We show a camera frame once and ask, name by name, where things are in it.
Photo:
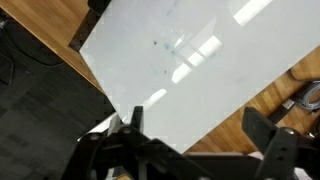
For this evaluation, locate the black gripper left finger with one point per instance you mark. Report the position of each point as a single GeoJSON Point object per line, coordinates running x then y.
{"type": "Point", "coordinates": [137, 118]}

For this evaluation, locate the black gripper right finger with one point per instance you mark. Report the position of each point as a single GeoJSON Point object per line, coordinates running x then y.
{"type": "Point", "coordinates": [260, 130]}

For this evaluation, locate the white whiteboard panel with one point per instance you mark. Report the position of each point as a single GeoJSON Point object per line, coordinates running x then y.
{"type": "Point", "coordinates": [192, 63]}

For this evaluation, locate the small dark wooden stand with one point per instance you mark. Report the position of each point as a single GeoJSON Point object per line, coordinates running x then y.
{"type": "Point", "coordinates": [96, 10]}

